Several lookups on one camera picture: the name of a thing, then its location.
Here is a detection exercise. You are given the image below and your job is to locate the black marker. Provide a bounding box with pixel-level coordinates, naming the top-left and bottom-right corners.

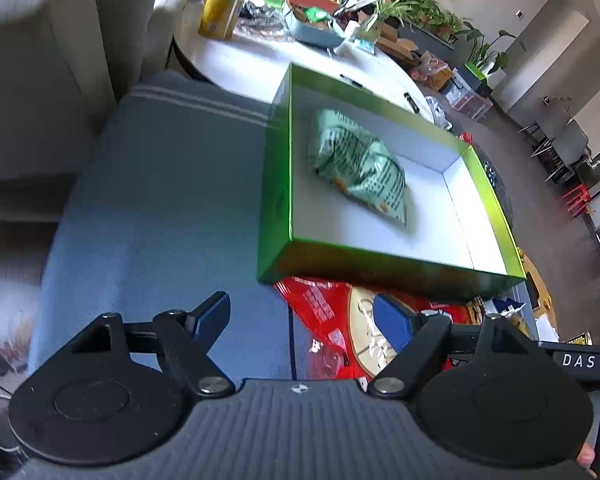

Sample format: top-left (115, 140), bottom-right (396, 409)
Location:
top-left (404, 92), bottom-right (420, 114)

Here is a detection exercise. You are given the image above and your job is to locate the green cardboard box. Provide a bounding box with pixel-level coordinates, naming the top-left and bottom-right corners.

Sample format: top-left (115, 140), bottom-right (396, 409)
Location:
top-left (257, 64), bottom-right (524, 301)

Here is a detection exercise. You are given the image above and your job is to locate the glass vase with plant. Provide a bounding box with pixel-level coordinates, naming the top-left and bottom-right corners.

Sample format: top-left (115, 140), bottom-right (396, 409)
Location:
top-left (358, 0), bottom-right (417, 46)

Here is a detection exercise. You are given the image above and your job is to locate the grey sofa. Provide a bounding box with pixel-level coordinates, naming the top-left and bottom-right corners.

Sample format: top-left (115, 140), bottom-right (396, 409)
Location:
top-left (0, 0), bottom-right (187, 222)

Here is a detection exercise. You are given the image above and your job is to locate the clear storage bin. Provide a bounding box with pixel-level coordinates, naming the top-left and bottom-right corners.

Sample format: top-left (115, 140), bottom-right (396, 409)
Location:
top-left (442, 70), bottom-right (493, 122)

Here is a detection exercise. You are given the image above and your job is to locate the large red snack bag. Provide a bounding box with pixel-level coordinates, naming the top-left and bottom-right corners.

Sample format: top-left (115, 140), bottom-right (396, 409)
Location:
top-left (273, 276), bottom-right (481, 386)

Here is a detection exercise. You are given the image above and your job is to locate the person's right hand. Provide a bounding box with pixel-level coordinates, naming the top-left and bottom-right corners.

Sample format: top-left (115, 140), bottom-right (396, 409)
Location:
top-left (577, 443), bottom-right (597, 479)

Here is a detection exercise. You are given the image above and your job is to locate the yellow can with white lid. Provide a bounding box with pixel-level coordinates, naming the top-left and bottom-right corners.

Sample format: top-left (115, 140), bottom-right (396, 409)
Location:
top-left (198, 0), bottom-right (245, 40)

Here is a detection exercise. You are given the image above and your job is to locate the black pen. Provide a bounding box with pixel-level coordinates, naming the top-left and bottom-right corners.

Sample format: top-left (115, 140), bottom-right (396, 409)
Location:
top-left (340, 74), bottom-right (364, 89)

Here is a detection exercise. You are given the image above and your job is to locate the light green snack bag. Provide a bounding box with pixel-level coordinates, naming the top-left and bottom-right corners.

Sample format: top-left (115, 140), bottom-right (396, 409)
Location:
top-left (308, 108), bottom-right (407, 226)

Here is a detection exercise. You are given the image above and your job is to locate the white round coffee table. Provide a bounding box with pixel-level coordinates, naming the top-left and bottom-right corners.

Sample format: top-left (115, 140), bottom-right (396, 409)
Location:
top-left (174, 0), bottom-right (434, 122)

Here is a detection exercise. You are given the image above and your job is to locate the yellow round side table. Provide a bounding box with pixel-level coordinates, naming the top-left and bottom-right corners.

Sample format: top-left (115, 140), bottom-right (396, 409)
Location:
top-left (518, 248), bottom-right (557, 330)

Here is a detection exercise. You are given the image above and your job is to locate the open cardboard box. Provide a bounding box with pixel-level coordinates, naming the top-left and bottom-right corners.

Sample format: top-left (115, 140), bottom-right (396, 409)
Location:
top-left (376, 23), bottom-right (418, 64)

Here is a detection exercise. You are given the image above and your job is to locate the light blue tray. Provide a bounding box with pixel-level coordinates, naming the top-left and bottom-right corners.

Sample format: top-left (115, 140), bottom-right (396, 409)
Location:
top-left (283, 2), bottom-right (344, 49)

